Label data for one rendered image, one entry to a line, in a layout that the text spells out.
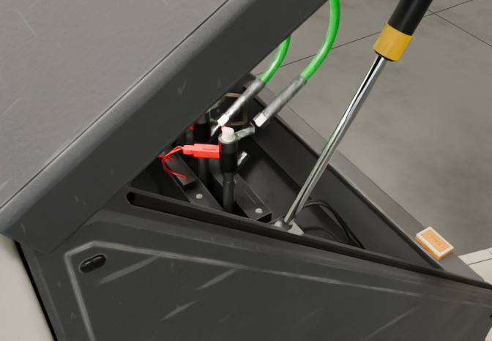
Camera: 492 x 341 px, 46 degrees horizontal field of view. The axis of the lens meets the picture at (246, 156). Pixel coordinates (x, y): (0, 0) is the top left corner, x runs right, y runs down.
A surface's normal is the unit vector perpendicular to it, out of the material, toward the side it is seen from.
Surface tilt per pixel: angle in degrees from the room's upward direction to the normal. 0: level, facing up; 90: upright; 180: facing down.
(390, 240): 90
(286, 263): 90
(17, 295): 90
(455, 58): 0
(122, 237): 90
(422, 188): 0
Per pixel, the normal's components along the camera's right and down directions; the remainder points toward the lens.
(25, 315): 0.69, 0.49
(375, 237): -0.84, 0.36
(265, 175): 0.01, -0.74
